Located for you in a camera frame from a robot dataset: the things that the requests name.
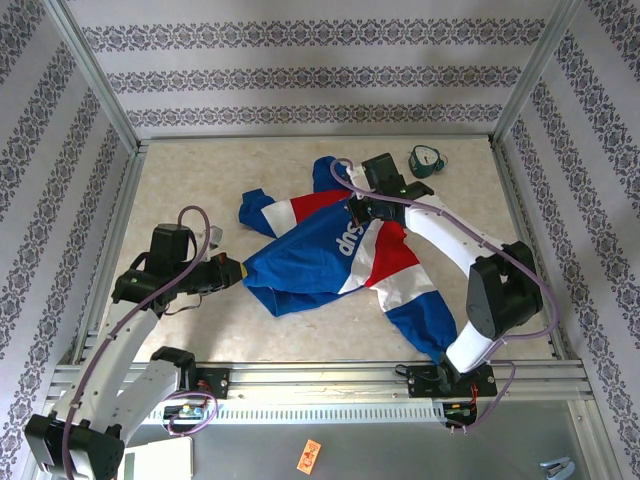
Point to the blue red white jacket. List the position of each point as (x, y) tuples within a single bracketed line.
[(310, 255)]

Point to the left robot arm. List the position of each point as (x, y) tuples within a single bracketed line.
[(125, 340)]

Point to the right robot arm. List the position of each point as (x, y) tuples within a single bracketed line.
[(440, 235)]

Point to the blue stapler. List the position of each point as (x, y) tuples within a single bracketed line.
[(557, 470)]

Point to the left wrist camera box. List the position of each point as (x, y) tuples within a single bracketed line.
[(215, 235)]

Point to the small controller board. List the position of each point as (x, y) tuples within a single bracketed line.
[(460, 410), (186, 411)]

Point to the aluminium mounting rail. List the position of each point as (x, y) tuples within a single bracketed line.
[(320, 380)]

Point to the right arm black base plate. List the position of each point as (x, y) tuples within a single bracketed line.
[(422, 382)]

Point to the green alarm clock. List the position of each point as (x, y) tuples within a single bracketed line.
[(424, 162)]

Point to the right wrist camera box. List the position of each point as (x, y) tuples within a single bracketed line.
[(356, 172)]

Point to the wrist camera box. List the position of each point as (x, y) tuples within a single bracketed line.
[(215, 235), (356, 172)]

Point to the white flat device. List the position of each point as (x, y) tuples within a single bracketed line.
[(165, 457)]

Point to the aluminium frame post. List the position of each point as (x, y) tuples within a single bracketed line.
[(90, 70), (535, 75)]

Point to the aluminium side rail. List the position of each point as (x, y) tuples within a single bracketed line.
[(112, 210), (520, 200)]

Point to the orange small packet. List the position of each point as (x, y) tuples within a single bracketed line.
[(309, 456)]

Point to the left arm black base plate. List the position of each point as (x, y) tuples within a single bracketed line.
[(217, 382)]

